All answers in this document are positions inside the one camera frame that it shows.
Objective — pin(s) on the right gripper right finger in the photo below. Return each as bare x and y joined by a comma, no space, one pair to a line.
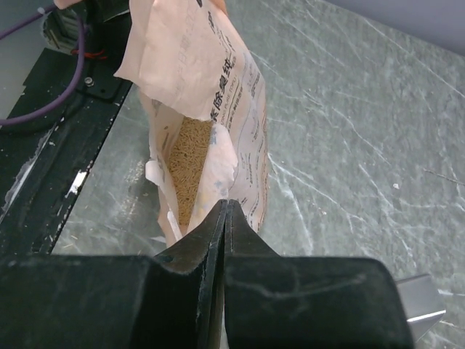
306,302

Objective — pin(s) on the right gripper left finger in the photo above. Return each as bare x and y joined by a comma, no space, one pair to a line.
171,300

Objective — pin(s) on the metal litter scoop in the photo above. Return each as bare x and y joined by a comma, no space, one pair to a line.
422,302

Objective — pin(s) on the pink cat litter bag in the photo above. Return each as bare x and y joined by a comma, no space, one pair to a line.
205,100

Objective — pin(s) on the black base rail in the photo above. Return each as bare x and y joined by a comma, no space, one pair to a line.
44,162

